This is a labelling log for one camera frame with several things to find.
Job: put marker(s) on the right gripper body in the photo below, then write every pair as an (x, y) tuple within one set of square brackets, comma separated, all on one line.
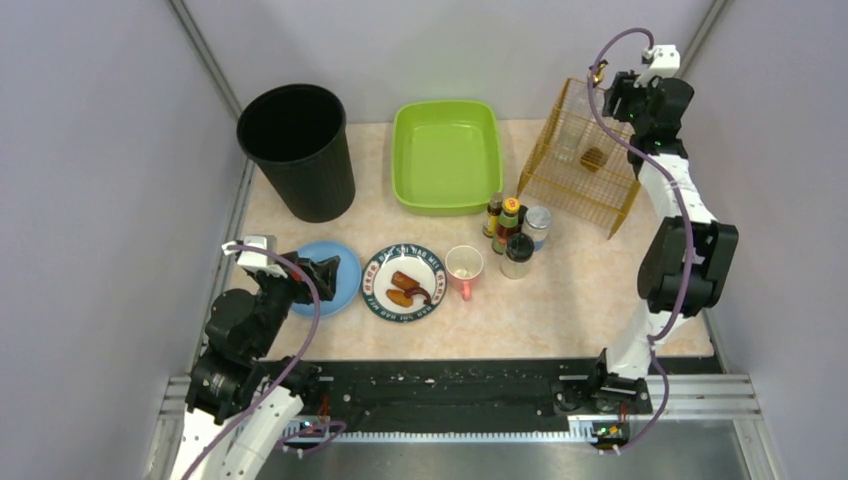
[(622, 96)]

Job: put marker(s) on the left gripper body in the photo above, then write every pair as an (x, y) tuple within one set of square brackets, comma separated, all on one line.
[(304, 277)]

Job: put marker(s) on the dark sauce dispenser bottle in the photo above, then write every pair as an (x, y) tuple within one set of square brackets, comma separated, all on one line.
[(596, 150)]

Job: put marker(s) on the silver lid glass jar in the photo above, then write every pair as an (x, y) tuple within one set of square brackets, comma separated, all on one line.
[(536, 224)]

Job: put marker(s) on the green label sauce bottle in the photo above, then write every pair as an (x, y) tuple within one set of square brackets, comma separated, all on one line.
[(507, 224)]

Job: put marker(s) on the clear oil dispenser bottle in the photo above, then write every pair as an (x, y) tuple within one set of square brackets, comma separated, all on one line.
[(574, 119)]

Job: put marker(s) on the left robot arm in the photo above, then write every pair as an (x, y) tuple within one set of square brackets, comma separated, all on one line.
[(239, 401)]

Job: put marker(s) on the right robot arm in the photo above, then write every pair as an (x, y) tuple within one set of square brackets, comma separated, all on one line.
[(687, 262)]

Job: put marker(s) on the blue plate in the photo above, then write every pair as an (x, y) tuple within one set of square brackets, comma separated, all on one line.
[(349, 273)]

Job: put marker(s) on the brown sausage piece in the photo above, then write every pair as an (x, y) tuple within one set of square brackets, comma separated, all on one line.
[(402, 281)]

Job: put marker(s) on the orange food slice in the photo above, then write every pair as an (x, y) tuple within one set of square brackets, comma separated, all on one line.
[(399, 298)]

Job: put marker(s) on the dark red octopus tentacle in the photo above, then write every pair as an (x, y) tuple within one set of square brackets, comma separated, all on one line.
[(419, 291)]

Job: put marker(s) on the white plate green rim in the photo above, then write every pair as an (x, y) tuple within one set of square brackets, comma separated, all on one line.
[(415, 261)]

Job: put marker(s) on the pink mug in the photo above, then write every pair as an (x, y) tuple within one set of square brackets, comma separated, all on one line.
[(464, 265)]

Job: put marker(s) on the black plastic trash bin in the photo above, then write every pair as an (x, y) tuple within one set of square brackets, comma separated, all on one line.
[(296, 135)]

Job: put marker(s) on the green plastic basin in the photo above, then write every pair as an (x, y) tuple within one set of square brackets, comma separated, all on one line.
[(446, 157)]

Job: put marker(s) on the small yellow label bottle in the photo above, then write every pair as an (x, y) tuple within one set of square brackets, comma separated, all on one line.
[(492, 214)]

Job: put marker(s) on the black lid seasoning jar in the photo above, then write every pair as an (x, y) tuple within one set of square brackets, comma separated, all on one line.
[(518, 252)]

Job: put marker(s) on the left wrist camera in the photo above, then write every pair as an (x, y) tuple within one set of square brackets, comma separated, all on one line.
[(251, 254)]

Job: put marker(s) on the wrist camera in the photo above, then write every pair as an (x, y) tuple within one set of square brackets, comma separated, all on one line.
[(661, 61), (251, 254)]

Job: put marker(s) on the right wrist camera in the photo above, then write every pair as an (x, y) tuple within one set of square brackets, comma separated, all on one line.
[(661, 61)]

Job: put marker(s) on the gold wire basket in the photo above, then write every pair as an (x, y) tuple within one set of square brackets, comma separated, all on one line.
[(604, 198)]

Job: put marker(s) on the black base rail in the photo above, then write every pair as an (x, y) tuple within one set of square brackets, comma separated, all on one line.
[(484, 401)]

